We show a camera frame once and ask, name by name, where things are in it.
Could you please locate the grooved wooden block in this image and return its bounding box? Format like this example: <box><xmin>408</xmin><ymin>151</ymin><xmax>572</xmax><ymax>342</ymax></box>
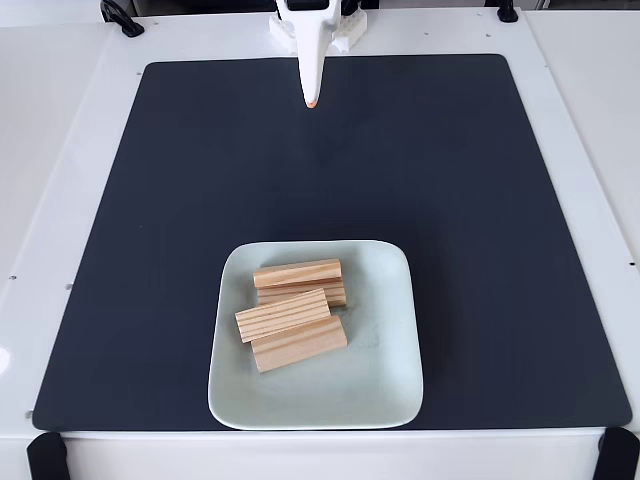
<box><xmin>252</xmin><ymin>257</ymin><xmax>344</xmax><ymax>290</ymax></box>
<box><xmin>234</xmin><ymin>287</ymin><xmax>332</xmax><ymax>345</ymax></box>

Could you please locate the wooden block with dark grooves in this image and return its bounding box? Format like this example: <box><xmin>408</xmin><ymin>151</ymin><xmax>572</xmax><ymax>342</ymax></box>
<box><xmin>257</xmin><ymin>279</ymin><xmax>348</xmax><ymax>308</ymax></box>

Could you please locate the wooden block with stepped edge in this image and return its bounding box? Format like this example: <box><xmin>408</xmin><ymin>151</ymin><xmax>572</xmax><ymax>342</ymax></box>
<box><xmin>249</xmin><ymin>314</ymin><xmax>349</xmax><ymax>375</ymax></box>

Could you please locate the pale green square plate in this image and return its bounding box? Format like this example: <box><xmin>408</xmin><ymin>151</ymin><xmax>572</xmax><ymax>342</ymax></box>
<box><xmin>207</xmin><ymin>239</ymin><xmax>425</xmax><ymax>431</ymax></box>

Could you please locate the black rubber mat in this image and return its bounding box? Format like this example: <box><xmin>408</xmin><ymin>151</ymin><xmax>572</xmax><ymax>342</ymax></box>
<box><xmin>31</xmin><ymin>53</ymin><xmax>634</xmax><ymax>432</ymax></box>

